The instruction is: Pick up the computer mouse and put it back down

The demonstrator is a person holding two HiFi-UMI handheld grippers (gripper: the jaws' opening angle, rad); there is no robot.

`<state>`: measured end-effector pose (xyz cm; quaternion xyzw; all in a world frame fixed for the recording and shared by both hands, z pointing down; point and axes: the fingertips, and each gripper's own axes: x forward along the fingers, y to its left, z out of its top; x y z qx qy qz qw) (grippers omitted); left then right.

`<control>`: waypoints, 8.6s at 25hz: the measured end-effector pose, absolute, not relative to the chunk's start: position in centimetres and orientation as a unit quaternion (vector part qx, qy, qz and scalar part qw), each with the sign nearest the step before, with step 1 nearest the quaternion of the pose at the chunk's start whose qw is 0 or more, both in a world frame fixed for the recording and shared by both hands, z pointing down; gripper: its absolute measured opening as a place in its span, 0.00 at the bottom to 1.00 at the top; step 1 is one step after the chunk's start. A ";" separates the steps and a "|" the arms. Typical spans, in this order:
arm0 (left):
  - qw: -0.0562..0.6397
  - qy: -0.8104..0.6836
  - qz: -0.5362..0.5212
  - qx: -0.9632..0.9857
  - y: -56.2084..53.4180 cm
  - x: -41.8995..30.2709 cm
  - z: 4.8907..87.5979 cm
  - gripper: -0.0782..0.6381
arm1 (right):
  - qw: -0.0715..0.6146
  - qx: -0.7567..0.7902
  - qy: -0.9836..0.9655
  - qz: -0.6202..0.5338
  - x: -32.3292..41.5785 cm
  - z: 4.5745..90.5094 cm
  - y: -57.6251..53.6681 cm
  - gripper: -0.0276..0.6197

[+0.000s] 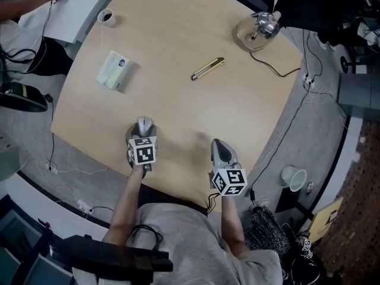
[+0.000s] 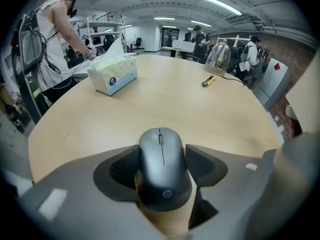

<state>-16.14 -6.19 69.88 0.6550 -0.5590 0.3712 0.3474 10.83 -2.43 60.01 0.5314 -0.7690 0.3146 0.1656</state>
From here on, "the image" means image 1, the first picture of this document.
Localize black white patterned fabric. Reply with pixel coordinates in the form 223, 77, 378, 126
243, 205, 291, 255

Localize long black floor cable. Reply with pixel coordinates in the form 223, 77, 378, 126
250, 30, 312, 203

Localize white mesh waste basket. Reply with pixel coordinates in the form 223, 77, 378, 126
280, 165, 308, 193

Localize brown lamp cable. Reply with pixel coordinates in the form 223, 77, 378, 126
249, 51, 302, 78

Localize person's left forearm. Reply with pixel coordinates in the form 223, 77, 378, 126
103, 164, 144, 246

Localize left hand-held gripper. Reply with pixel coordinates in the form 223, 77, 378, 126
125, 123, 159, 179

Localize person's black shorts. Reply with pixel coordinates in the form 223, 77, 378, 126
137, 183, 209, 218

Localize black bag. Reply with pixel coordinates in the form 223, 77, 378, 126
0, 81, 49, 113

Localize black cable on lap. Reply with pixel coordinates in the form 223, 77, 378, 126
129, 224, 164, 251

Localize white side table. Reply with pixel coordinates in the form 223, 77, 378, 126
17, 0, 120, 45

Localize white paper cup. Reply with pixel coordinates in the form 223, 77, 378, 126
97, 8, 117, 28

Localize yellow cardboard folder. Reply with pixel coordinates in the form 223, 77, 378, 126
308, 195, 345, 243

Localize another person's bare forearm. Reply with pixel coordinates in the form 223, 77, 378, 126
0, 0, 55, 24

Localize black office chair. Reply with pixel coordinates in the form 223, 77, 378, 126
48, 234, 174, 279

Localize clear tissue packet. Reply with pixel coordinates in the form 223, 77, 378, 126
95, 50, 139, 94

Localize person's right forearm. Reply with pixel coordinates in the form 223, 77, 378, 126
219, 193, 248, 257

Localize yellow utility knife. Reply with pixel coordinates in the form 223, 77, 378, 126
190, 56, 226, 81

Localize glass dome lamp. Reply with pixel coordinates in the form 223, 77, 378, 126
236, 10, 281, 53

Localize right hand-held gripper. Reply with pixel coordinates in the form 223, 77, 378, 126
209, 138, 249, 197

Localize person's grey shirt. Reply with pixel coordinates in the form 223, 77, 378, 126
72, 202, 283, 285

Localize grey cabinet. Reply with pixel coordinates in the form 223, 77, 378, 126
337, 72, 380, 116

